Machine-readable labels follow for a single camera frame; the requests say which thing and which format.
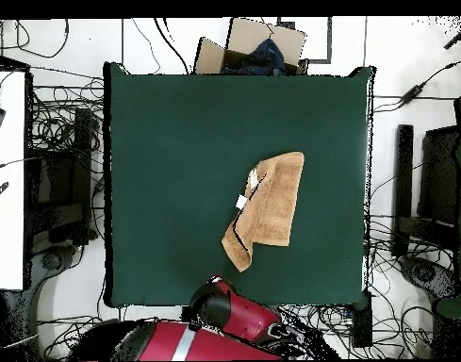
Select dark blue garment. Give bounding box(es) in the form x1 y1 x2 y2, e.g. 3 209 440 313
220 38 288 76

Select open cardboard box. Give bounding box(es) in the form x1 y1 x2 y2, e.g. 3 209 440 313
193 17 309 76

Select dark green table cloth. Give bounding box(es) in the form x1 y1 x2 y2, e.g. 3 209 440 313
103 61 374 308

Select black floor equipment lump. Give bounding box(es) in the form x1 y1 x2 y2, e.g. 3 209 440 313
36 244 77 273
398 255 461 304

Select black metal stand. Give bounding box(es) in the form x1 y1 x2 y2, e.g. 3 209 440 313
391 123 461 258
27 107 96 248

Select black power adapter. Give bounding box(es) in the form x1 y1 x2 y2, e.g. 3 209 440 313
398 83 427 108

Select small black box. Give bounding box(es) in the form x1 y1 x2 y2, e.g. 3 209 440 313
351 293 373 349

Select tan terry towel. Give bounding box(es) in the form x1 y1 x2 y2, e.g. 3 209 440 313
221 151 305 273

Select white desk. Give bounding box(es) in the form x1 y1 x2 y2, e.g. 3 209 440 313
0 69 28 291

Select black rod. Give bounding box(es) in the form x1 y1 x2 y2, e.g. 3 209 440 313
442 22 461 51

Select tangled black cables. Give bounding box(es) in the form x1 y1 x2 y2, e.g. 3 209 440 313
26 67 106 159
365 214 442 360

